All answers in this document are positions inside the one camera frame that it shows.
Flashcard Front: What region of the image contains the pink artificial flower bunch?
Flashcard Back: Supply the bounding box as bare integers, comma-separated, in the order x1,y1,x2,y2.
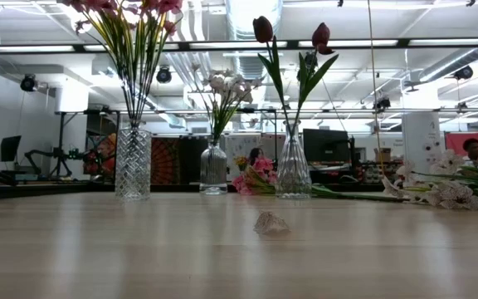
133,0,185,128
58,0,140,128
231,156,410,204

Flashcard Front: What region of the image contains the ribbed glass bottle vase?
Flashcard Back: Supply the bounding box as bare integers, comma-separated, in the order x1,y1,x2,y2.
199,139,228,196

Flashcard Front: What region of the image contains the flared glass carafe vase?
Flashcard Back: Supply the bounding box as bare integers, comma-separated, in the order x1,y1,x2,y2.
275,120,313,200

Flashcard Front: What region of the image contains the diamond-cut cylinder glass vase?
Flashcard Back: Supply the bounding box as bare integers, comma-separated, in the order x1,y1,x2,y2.
114,120,153,203

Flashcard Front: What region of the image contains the person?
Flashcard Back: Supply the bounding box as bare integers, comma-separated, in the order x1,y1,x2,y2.
461,137,478,172
247,147,265,167

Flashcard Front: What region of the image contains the black panel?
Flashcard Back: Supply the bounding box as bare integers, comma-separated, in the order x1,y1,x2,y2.
179,135,209,184

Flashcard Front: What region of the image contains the fallen white spotted petal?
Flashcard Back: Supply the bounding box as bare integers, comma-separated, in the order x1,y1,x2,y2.
253,211,292,237

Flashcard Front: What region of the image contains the large black monitor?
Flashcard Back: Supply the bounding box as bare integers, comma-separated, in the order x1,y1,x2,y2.
302,128,350,165

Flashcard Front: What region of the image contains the white round column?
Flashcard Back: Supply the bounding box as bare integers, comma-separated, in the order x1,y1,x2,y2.
402,110,446,184

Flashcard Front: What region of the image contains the small black monitor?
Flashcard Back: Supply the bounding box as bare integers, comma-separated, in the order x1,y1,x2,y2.
0,135,22,163

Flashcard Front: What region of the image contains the black overhead frame bar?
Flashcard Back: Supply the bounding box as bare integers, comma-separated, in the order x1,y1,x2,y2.
0,38,478,56

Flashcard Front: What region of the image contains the yellow hanging cable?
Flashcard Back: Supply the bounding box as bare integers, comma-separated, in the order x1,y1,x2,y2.
366,0,386,179

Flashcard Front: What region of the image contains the black aluminium table frame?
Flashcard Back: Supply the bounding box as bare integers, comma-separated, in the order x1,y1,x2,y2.
0,182,389,201

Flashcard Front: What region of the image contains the red partition wall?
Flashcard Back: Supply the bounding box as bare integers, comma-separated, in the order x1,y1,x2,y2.
445,130,478,180

